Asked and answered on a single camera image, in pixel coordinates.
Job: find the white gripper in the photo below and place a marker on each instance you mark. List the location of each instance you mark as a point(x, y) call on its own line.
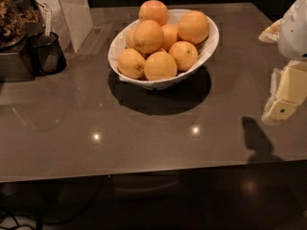
point(294, 33)

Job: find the white bowl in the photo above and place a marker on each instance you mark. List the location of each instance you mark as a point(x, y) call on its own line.
point(205, 51)

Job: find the middle hidden orange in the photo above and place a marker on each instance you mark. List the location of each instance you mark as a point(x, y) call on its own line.
point(170, 36)

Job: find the hidden orange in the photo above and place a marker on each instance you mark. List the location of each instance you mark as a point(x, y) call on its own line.
point(129, 38)
point(170, 36)

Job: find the left hidden orange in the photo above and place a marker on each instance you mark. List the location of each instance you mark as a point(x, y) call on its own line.
point(129, 38)

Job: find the white paper bag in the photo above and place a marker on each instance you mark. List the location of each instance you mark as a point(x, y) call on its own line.
point(71, 21)

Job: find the black mesh cup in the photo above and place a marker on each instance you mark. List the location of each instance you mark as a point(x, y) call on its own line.
point(46, 53)

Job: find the dark metal box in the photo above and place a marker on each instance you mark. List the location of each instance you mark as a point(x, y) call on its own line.
point(16, 63)

